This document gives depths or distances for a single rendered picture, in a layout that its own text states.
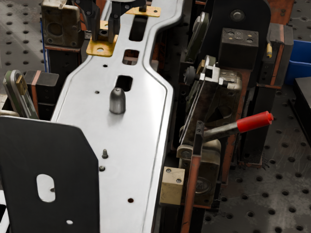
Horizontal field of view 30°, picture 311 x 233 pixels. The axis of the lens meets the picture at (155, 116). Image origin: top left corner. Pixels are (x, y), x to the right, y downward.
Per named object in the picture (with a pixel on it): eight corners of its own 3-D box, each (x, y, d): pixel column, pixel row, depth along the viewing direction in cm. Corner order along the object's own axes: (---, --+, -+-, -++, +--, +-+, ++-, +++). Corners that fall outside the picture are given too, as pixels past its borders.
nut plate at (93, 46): (96, 21, 88) (96, 15, 88) (121, 24, 88) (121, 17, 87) (85, 54, 82) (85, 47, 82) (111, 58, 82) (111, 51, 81)
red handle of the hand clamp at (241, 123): (181, 130, 98) (269, 102, 92) (187, 138, 100) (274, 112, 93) (178, 148, 95) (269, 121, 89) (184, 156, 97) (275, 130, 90)
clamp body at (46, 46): (51, 97, 157) (40, -15, 133) (95, 103, 156) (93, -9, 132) (41, 121, 150) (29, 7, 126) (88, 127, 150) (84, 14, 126)
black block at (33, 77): (32, 157, 141) (20, 63, 121) (76, 163, 141) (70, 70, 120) (22, 182, 135) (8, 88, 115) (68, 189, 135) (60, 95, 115)
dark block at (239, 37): (199, 169, 141) (222, 26, 112) (227, 173, 141) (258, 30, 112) (197, 185, 137) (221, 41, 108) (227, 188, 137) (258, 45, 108)
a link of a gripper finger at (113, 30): (134, -6, 81) (133, 33, 86) (111, -9, 82) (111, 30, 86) (130, 6, 79) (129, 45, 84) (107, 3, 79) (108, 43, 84)
